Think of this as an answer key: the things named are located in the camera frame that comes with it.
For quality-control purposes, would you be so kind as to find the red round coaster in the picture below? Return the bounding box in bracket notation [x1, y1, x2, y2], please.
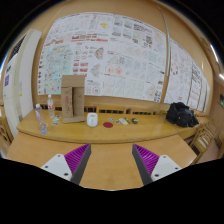
[103, 122, 113, 128]

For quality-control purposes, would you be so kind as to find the clear bottle purple label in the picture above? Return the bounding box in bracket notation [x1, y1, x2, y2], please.
[35, 104, 47, 135]

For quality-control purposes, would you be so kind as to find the white ceramic cup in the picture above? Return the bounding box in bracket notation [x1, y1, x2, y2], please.
[87, 112, 98, 127]

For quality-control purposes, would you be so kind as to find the wooden chair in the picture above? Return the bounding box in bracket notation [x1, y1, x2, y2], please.
[190, 122, 218, 165]

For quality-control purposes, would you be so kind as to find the black backpack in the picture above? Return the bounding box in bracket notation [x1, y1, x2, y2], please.
[166, 102, 199, 128]

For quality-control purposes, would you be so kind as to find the large wall poster sheet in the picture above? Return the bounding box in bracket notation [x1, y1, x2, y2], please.
[37, 12, 166, 102]

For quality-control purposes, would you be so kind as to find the small black object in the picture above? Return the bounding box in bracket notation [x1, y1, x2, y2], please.
[132, 118, 138, 124]

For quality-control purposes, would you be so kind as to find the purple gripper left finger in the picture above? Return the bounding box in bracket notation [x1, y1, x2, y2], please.
[42, 144, 91, 185]

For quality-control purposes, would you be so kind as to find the cardboard box stand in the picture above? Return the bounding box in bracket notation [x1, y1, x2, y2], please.
[61, 75, 85, 123]

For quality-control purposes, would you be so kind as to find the white air conditioner cabinet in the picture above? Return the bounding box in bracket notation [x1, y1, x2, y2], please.
[3, 29, 42, 136]

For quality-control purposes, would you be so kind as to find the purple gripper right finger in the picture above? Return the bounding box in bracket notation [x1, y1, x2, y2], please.
[132, 144, 181, 185]

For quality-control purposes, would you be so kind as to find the clear bottle red label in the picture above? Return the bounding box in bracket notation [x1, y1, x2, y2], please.
[47, 94, 55, 118]

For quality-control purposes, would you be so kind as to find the small white card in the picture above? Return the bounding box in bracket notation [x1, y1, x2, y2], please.
[119, 118, 128, 125]

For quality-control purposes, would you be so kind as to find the right wall poster sheet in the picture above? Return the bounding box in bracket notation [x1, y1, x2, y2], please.
[164, 40, 210, 112]

